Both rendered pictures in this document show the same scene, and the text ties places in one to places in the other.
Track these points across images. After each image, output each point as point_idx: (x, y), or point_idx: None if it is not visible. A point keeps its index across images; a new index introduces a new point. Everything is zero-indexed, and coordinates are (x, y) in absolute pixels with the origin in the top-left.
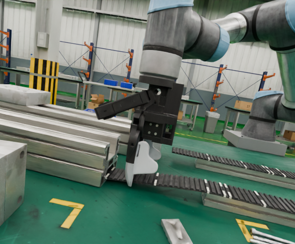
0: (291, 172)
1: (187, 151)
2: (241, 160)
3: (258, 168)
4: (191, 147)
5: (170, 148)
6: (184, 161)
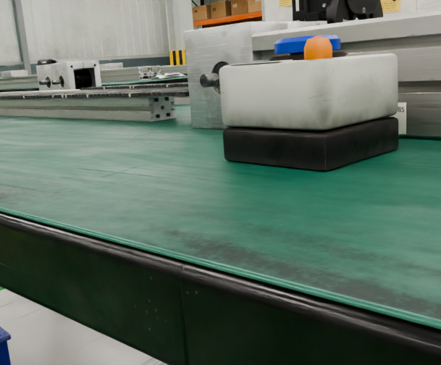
0: (41, 95)
1: (175, 90)
2: None
3: (96, 92)
4: (14, 142)
5: (119, 135)
6: (174, 121)
